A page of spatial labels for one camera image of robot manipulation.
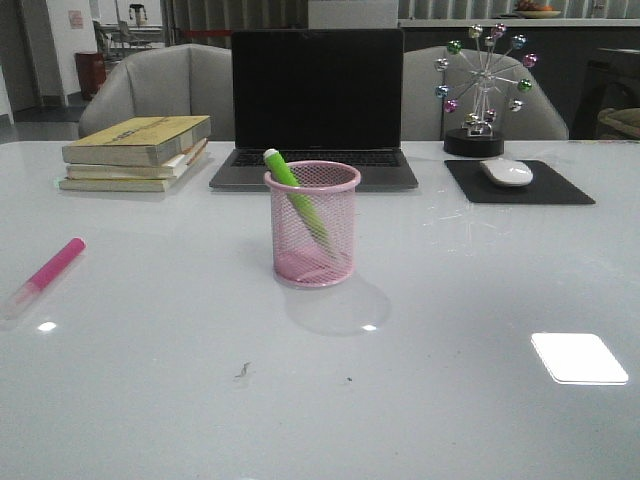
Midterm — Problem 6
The green highlighter pen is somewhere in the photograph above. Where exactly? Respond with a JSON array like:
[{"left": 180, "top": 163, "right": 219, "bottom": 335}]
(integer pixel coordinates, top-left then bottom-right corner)
[{"left": 263, "top": 148, "right": 337, "bottom": 260}]

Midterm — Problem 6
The pink highlighter pen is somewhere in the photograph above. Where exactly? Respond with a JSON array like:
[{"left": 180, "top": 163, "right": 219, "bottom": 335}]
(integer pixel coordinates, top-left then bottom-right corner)
[{"left": 1, "top": 237, "right": 86, "bottom": 328}]

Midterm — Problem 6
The pink mesh pen holder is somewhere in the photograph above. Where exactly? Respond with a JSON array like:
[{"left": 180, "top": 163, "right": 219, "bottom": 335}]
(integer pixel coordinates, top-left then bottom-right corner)
[{"left": 264, "top": 149, "right": 361, "bottom": 287}]

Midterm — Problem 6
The grey laptop computer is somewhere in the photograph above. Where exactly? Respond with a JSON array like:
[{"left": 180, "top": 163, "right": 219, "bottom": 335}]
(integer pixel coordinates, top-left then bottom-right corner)
[{"left": 209, "top": 28, "right": 418, "bottom": 191}]

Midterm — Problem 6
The middle white book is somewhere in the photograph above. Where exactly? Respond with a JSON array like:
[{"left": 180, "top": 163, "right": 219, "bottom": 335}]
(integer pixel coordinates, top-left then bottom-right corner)
[{"left": 66, "top": 139, "right": 208, "bottom": 180}]

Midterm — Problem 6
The bottom pale book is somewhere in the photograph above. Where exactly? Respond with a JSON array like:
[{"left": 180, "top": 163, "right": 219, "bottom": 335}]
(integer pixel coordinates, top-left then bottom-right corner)
[{"left": 58, "top": 152, "right": 205, "bottom": 192}]

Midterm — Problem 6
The top yellow book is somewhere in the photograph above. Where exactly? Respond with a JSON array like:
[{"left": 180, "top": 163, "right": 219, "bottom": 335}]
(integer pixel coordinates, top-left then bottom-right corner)
[{"left": 62, "top": 115, "right": 211, "bottom": 166}]

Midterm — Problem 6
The white computer mouse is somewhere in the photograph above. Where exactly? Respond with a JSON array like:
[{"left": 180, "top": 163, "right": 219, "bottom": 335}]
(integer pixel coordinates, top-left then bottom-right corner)
[{"left": 480, "top": 158, "right": 533, "bottom": 187}]

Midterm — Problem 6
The right grey armchair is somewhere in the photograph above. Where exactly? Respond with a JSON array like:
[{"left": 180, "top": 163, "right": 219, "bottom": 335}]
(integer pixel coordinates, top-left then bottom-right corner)
[{"left": 401, "top": 46, "right": 569, "bottom": 140}]

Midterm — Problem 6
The grey armchair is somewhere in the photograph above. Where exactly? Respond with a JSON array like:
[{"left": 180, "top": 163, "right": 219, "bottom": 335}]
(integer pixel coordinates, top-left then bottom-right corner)
[
  {"left": 79, "top": 44, "right": 235, "bottom": 141},
  {"left": 401, "top": 46, "right": 569, "bottom": 140}
]

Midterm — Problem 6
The left grey armchair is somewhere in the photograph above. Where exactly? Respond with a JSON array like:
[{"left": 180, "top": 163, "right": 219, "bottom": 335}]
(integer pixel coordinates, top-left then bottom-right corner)
[{"left": 79, "top": 44, "right": 235, "bottom": 141}]

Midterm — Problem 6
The white box behind laptop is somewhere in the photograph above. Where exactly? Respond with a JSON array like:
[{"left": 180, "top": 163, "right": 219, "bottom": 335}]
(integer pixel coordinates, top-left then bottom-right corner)
[{"left": 307, "top": 0, "right": 399, "bottom": 29}]

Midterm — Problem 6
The ferris wheel desk ornament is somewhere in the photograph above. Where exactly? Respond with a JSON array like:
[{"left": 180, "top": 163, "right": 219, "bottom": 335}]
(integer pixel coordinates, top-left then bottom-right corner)
[{"left": 434, "top": 23, "right": 538, "bottom": 158}]

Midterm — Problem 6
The black mouse pad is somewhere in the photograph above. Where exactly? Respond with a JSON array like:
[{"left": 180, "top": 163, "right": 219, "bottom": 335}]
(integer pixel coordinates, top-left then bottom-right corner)
[{"left": 445, "top": 159, "right": 595, "bottom": 205}]

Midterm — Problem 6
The red trash bin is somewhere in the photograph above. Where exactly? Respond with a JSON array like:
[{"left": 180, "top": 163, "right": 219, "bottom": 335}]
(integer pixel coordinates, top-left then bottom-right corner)
[{"left": 74, "top": 52, "right": 106, "bottom": 100}]

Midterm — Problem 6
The fruit bowl on counter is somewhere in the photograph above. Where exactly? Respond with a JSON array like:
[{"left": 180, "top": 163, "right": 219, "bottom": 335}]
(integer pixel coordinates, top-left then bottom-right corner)
[{"left": 514, "top": 0, "right": 561, "bottom": 19}]

